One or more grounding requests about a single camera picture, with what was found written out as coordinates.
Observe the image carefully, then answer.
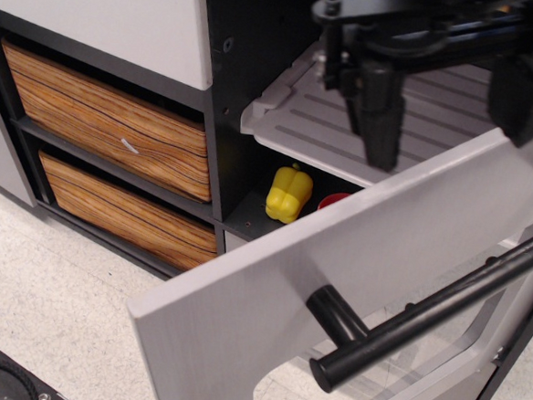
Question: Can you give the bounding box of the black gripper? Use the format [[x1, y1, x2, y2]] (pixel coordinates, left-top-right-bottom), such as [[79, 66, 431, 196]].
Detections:
[[311, 0, 533, 171]]

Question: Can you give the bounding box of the grey toy oven door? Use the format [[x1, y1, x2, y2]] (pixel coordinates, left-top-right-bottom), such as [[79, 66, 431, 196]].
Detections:
[[128, 130, 533, 400]]

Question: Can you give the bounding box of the grey oven rack shelf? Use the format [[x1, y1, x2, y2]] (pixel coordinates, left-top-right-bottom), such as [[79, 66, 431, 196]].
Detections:
[[240, 44, 516, 188]]

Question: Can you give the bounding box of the grey lower oven drawer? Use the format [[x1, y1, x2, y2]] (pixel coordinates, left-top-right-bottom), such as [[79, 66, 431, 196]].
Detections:
[[212, 228, 507, 400]]

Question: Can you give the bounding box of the red toy cup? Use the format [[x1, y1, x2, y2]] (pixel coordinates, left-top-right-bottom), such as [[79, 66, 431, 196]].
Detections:
[[318, 193, 351, 210]]

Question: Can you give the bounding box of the yellow toy bell pepper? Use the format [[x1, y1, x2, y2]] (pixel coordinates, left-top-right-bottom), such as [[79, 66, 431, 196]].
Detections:
[[265, 163, 314, 225]]

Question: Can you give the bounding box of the dark grey toy kitchen cabinet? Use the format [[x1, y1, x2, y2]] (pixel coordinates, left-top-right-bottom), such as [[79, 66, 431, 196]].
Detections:
[[0, 0, 533, 400]]

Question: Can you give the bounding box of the upper wood-pattern fabric bin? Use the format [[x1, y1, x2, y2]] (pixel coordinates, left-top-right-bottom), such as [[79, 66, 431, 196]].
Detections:
[[1, 39, 212, 203]]

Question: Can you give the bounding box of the wood-pattern fabric bin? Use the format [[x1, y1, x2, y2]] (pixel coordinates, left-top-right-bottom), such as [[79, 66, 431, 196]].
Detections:
[[39, 151, 218, 271], [1, 39, 212, 203]]

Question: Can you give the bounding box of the lower wood-pattern fabric bin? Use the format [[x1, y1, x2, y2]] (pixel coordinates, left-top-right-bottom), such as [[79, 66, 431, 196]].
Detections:
[[39, 151, 218, 271]]

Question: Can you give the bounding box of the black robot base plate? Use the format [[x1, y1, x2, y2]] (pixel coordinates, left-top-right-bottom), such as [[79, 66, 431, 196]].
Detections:
[[0, 350, 69, 400]]

